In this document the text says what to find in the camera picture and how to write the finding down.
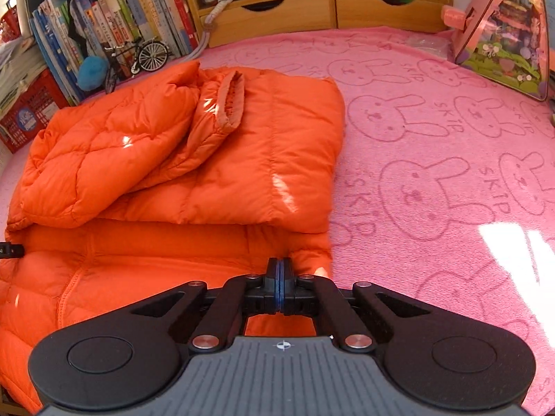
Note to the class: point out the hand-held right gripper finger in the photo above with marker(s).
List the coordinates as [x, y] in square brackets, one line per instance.
[286, 288]
[277, 288]

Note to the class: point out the orange puffer jacket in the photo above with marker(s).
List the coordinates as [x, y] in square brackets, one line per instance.
[151, 160]

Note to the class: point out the red plastic crate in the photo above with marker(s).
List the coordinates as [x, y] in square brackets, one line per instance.
[30, 117]

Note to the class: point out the stack of papers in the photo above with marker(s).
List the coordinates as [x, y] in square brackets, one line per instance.
[17, 73]

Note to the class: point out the pink bunny-print blanket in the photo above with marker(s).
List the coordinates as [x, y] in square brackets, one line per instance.
[433, 160]

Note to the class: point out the black miniature bicycle model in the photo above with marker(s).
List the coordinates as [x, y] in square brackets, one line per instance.
[154, 55]

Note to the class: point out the row of thick books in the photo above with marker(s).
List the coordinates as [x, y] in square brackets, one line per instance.
[130, 13]

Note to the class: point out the wooden desk organizer with drawers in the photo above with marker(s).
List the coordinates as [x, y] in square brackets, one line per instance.
[295, 13]

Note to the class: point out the clear plastic wrapper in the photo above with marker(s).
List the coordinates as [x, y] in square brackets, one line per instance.
[429, 45]

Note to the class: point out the pink triangular toy house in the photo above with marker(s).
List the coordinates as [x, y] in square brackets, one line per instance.
[503, 52]

